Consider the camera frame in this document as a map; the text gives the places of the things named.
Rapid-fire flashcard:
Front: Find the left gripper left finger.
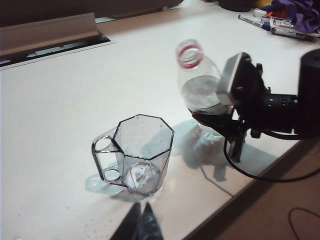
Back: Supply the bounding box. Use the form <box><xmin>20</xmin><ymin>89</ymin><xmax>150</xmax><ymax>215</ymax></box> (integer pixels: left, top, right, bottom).
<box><xmin>109</xmin><ymin>202</ymin><xmax>142</xmax><ymax>240</ymax></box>

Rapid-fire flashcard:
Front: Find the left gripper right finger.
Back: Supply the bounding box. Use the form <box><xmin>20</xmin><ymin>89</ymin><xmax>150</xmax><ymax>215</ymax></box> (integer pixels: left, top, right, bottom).
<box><xmin>136</xmin><ymin>201</ymin><xmax>164</xmax><ymax>240</ymax></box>

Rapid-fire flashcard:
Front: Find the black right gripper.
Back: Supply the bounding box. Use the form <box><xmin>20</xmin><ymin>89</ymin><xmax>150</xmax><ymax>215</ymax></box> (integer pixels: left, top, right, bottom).
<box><xmin>191</xmin><ymin>58</ymin><xmax>300</xmax><ymax>163</ymax></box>

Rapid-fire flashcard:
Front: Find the red-label mineral water bottle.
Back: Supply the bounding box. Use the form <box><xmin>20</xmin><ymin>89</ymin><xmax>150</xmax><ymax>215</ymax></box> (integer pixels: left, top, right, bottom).
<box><xmin>176</xmin><ymin>38</ymin><xmax>238</xmax><ymax>153</ymax></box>

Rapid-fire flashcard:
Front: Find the clear grey faceted mug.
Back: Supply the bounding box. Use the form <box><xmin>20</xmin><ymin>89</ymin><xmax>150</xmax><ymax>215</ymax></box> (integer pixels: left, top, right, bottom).
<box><xmin>91</xmin><ymin>114</ymin><xmax>175</xmax><ymax>197</ymax></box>

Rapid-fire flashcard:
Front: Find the white marker blue cap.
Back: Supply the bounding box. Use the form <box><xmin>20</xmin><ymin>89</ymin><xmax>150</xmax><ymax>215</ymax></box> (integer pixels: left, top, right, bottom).
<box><xmin>237</xmin><ymin>14</ymin><xmax>275</xmax><ymax>31</ymax></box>

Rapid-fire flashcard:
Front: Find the white marker black cap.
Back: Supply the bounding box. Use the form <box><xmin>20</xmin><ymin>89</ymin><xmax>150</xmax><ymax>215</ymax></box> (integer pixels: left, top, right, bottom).
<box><xmin>271</xmin><ymin>26</ymin><xmax>318</xmax><ymax>43</ymax></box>

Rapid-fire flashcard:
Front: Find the white marker blue print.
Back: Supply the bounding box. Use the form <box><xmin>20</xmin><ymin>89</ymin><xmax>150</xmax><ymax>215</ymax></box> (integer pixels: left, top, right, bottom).
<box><xmin>259</xmin><ymin>16</ymin><xmax>295</xmax><ymax>28</ymax></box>

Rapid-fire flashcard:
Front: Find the dark round object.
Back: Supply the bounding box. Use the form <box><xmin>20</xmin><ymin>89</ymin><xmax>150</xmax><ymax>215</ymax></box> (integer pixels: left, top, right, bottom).
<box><xmin>218</xmin><ymin>0</ymin><xmax>254</xmax><ymax>13</ymax></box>

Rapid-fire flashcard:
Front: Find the purple cloth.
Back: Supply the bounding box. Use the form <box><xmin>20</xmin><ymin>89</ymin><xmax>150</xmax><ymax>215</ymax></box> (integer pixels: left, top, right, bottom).
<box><xmin>261</xmin><ymin>0</ymin><xmax>320</xmax><ymax>35</ymax></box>

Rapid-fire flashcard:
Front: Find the brown desk partition panel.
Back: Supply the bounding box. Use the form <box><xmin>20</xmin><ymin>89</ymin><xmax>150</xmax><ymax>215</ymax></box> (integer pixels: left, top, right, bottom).
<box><xmin>0</xmin><ymin>0</ymin><xmax>185</xmax><ymax>28</ymax></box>

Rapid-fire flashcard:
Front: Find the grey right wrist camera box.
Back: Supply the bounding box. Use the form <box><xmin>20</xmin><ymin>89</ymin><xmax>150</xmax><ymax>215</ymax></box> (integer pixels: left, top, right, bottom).
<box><xmin>216</xmin><ymin>51</ymin><xmax>252</xmax><ymax>107</ymax></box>

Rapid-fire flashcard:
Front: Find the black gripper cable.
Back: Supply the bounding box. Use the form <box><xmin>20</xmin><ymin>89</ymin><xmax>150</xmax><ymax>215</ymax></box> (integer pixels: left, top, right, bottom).
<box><xmin>223</xmin><ymin>136</ymin><xmax>320</xmax><ymax>181</ymax></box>

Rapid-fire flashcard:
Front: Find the black floor cable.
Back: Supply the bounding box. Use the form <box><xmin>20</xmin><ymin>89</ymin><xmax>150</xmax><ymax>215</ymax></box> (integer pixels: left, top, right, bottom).
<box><xmin>288</xmin><ymin>207</ymin><xmax>320</xmax><ymax>240</ymax></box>

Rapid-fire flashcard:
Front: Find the black cable tray slot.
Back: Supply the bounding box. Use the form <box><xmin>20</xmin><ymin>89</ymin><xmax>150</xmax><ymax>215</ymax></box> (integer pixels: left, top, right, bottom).
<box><xmin>0</xmin><ymin>33</ymin><xmax>117</xmax><ymax>71</ymax></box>

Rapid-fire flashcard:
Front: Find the tan cable tray lid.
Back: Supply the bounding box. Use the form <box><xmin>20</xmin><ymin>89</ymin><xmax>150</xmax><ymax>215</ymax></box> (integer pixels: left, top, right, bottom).
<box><xmin>0</xmin><ymin>12</ymin><xmax>98</xmax><ymax>57</ymax></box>

